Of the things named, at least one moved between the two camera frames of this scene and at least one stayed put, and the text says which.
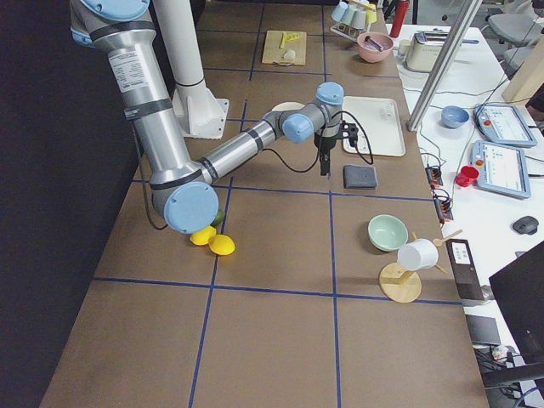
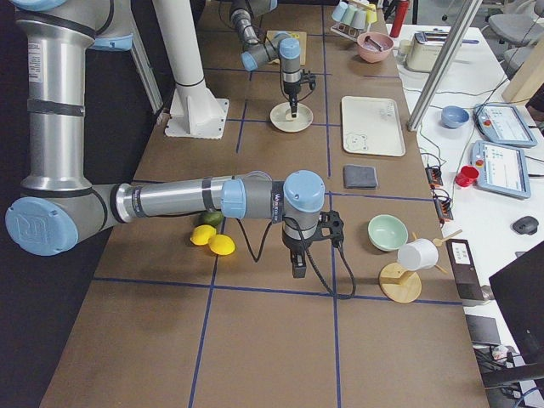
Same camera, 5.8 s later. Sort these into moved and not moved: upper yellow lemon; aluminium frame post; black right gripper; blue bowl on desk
Moved: black right gripper
Not moved: upper yellow lemon; aluminium frame post; blue bowl on desk
